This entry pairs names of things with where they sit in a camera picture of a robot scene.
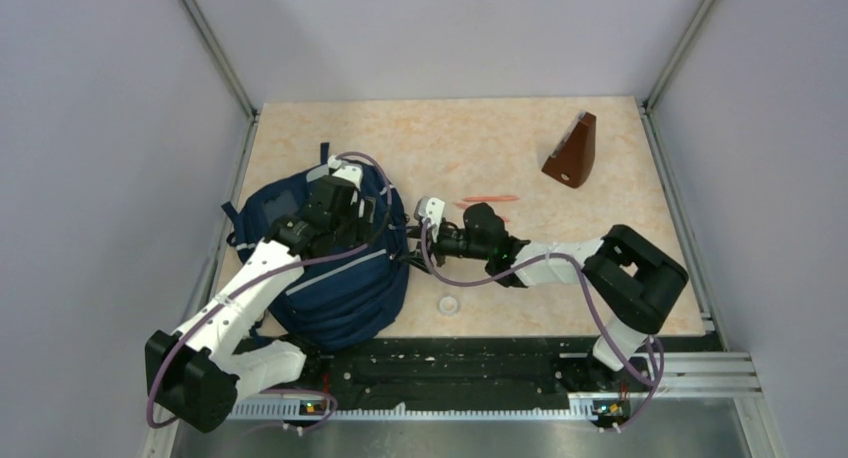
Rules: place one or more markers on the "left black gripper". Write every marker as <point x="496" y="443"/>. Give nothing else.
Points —
<point x="359" y="233"/>

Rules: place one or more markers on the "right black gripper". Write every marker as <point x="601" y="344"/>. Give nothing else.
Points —
<point x="437" y="250"/>

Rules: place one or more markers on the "navy blue student backpack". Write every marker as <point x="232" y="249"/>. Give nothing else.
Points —
<point x="331" y="306"/>

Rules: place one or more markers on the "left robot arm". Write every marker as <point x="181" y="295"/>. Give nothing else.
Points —
<point x="195" y="374"/>

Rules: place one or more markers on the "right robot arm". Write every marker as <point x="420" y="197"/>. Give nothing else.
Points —
<point x="630" y="285"/>

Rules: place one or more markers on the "brown wooden metronome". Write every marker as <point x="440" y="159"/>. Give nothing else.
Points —
<point x="572" y="161"/>

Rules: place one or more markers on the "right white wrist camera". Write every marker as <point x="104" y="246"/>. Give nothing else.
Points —
<point x="430" y="209"/>

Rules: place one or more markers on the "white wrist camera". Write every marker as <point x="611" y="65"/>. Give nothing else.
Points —
<point x="430" y="209"/>
<point x="345" y="170"/>

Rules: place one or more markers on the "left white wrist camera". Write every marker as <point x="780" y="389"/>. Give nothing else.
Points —
<point x="345" y="170"/>

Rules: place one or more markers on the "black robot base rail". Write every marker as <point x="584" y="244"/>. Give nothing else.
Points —
<point x="463" y="374"/>

